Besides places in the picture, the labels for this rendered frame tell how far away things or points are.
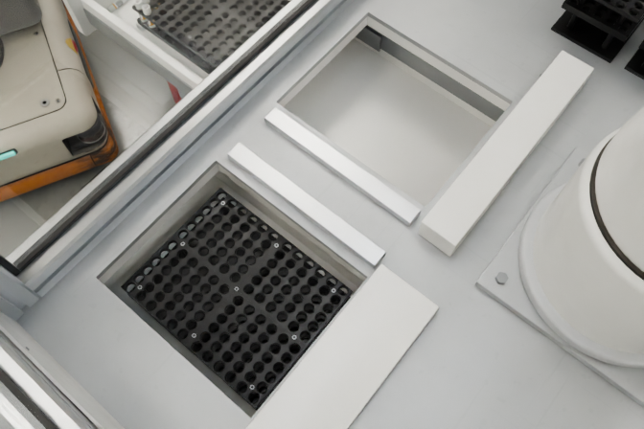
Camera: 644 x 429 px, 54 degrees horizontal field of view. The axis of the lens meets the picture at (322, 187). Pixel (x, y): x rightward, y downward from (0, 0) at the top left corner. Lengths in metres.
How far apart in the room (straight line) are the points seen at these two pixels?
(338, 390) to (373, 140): 0.41
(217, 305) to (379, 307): 0.20
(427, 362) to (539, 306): 0.14
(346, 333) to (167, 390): 0.20
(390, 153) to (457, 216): 0.24
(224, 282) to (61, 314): 0.19
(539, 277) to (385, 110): 0.38
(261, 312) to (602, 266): 0.38
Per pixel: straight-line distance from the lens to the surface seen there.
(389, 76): 1.02
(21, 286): 0.76
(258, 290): 0.78
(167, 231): 0.90
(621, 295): 0.63
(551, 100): 0.85
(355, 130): 0.96
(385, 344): 0.71
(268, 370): 0.76
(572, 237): 0.65
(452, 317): 0.74
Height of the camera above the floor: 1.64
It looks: 63 degrees down
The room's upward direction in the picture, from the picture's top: straight up
